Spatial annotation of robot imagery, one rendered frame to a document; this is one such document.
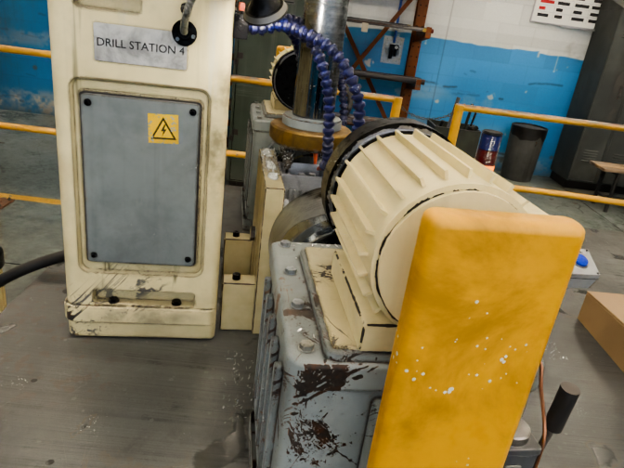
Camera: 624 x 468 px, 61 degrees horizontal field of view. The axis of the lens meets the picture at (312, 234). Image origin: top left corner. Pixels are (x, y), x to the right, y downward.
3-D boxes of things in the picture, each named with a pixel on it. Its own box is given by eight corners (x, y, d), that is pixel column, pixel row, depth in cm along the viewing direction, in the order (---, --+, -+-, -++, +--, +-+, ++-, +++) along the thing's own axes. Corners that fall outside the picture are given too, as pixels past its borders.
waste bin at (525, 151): (525, 175, 623) (539, 124, 600) (538, 185, 588) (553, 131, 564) (493, 171, 622) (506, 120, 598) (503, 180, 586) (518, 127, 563)
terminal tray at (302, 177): (278, 205, 116) (281, 174, 113) (275, 189, 125) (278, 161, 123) (331, 209, 118) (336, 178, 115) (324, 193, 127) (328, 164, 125)
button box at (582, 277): (513, 285, 109) (526, 271, 105) (504, 258, 114) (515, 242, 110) (588, 289, 112) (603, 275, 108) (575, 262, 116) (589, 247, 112)
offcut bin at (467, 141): (461, 167, 617) (479, 97, 585) (473, 179, 574) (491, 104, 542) (418, 162, 615) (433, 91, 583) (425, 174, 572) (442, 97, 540)
